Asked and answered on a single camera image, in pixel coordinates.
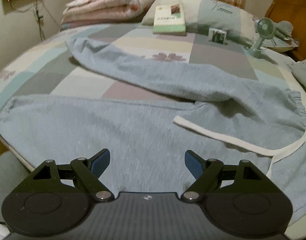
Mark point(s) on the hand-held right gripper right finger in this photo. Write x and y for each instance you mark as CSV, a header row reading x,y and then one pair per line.
x,y
194,163

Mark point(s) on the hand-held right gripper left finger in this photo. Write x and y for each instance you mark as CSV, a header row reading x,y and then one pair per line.
x,y
101,162

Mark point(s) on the grey sweatpants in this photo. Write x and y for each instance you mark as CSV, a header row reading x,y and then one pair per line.
x,y
143,130

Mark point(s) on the green handheld fan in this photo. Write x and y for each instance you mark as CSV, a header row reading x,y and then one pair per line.
x,y
254,52

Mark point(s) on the small white box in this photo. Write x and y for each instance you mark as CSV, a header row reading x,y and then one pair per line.
x,y
217,35

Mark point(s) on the grey cartoon face cushion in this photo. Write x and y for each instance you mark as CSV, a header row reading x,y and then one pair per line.
x,y
305,75

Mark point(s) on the green book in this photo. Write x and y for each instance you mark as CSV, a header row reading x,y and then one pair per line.
x,y
167,17

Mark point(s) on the small patchwork pillow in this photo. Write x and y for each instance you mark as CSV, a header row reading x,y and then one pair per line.
x,y
285,45

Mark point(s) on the large patchwork pillow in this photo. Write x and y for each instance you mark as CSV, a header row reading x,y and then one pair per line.
x,y
212,15

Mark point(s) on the pink folded quilt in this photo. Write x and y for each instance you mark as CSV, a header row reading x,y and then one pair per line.
x,y
105,7

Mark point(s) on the grey plush cloth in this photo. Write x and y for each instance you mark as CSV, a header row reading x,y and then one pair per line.
x,y
285,28

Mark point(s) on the wooden headboard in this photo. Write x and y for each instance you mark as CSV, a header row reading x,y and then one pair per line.
x,y
292,7

